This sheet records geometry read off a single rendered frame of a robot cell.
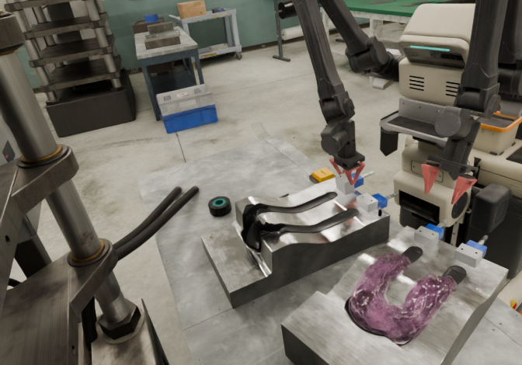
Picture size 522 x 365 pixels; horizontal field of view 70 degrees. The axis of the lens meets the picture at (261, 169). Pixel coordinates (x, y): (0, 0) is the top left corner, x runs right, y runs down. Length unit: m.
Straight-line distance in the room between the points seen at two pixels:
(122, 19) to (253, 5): 2.40
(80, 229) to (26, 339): 0.22
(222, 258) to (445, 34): 0.87
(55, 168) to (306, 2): 0.73
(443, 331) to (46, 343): 0.74
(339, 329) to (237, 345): 0.26
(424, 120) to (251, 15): 6.54
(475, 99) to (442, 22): 0.31
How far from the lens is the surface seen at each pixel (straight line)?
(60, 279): 0.91
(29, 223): 1.00
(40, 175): 0.76
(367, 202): 1.12
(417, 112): 1.33
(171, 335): 2.07
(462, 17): 1.21
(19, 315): 0.88
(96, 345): 1.10
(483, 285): 1.03
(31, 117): 0.78
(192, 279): 1.12
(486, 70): 0.97
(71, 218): 0.86
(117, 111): 4.92
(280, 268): 0.99
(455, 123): 0.92
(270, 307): 1.00
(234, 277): 1.00
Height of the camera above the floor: 1.57
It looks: 29 degrees down
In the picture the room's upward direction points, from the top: 8 degrees counter-clockwise
